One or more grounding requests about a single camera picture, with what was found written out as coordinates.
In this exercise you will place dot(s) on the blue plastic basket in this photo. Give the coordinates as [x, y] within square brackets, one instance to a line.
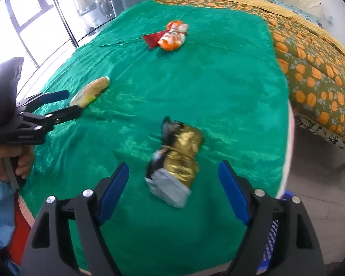
[271, 241]

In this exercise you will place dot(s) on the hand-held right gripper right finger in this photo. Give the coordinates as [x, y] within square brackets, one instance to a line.
[234, 195]

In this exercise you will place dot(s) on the red garment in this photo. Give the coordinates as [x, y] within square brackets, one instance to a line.
[18, 235]

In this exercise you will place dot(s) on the flat red wrapper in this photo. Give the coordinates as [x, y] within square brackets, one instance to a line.
[152, 38]

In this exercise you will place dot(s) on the yellowish snack packet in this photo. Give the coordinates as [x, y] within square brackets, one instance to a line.
[92, 90]

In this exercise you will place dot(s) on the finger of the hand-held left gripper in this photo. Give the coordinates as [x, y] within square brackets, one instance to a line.
[56, 95]
[66, 113]

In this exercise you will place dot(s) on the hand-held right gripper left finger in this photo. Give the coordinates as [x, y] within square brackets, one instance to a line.
[113, 195]

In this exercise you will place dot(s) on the person's left hand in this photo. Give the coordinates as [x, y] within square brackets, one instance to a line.
[25, 161]

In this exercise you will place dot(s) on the glass sliding door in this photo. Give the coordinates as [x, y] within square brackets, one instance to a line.
[31, 5]

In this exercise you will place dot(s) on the orange and white snack packet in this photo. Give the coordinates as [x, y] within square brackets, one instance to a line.
[172, 38]

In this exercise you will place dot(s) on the gold and silver wrapper bundle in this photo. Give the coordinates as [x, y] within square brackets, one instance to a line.
[184, 149]

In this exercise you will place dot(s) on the orange floral bed blanket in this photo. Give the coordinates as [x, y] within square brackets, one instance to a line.
[319, 72]

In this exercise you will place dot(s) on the washing machine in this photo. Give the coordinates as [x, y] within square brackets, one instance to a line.
[104, 5]

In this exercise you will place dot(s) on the green patterned tablecloth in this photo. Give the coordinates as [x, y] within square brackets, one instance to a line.
[189, 92]

